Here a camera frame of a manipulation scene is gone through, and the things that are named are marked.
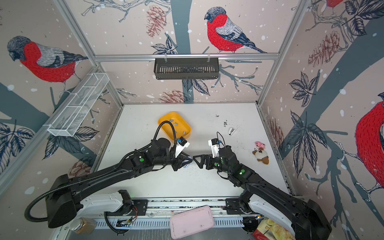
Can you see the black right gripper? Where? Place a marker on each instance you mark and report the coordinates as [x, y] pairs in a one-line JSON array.
[[210, 159]]

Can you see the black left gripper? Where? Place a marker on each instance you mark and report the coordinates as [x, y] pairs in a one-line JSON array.
[[179, 163]]

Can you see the white mini stapler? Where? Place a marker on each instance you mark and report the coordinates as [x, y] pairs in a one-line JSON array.
[[231, 131]]

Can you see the light blue stapler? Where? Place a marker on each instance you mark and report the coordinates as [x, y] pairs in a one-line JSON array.
[[185, 164]]

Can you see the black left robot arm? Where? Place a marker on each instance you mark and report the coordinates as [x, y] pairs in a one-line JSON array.
[[67, 194]]

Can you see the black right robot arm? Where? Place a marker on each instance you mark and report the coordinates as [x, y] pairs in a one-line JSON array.
[[305, 220]]

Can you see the yellow plastic tray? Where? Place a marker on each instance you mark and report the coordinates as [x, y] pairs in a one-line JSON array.
[[182, 128]]

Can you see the pink plastic lid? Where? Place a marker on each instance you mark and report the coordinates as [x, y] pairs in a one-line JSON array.
[[191, 222]]

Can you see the red cassava chips bag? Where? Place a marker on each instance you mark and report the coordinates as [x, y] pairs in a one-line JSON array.
[[269, 230]]

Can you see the glass spice jar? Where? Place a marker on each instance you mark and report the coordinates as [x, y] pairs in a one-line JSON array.
[[83, 226]]

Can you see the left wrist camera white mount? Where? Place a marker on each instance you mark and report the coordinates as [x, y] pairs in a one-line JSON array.
[[181, 144]]

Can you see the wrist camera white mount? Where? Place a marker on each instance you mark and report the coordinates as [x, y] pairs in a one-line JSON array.
[[215, 147], [181, 144]]

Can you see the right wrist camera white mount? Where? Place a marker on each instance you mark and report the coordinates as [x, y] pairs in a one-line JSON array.
[[215, 147]]

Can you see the brown plush toy keychain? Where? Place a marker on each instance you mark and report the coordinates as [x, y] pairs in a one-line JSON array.
[[260, 153]]

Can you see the black hanging wire basket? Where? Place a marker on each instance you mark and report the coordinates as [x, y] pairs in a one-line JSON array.
[[186, 69]]

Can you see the white mesh wall shelf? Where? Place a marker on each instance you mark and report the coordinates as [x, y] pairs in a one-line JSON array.
[[71, 117]]

